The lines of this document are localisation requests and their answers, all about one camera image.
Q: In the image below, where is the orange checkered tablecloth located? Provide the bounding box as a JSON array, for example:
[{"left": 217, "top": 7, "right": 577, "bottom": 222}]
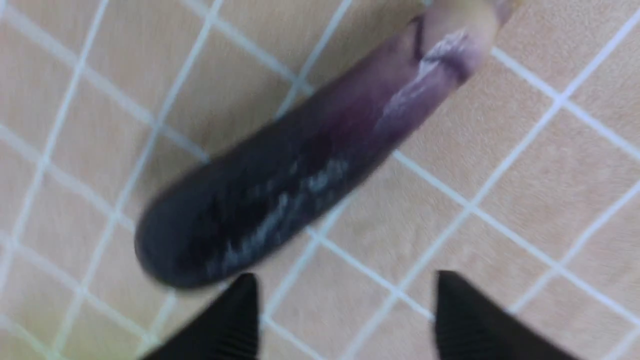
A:
[{"left": 1, "top": 0, "right": 639, "bottom": 360}]

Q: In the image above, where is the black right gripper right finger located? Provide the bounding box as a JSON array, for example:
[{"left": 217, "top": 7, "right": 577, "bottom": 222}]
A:
[{"left": 434, "top": 270, "right": 575, "bottom": 360}]

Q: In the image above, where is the dark purple eggplant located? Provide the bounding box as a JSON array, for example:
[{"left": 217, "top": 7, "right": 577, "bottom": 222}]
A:
[{"left": 134, "top": 0, "right": 521, "bottom": 289}]

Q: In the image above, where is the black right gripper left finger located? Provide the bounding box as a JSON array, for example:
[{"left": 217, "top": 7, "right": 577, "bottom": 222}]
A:
[{"left": 142, "top": 272, "right": 260, "bottom": 360}]

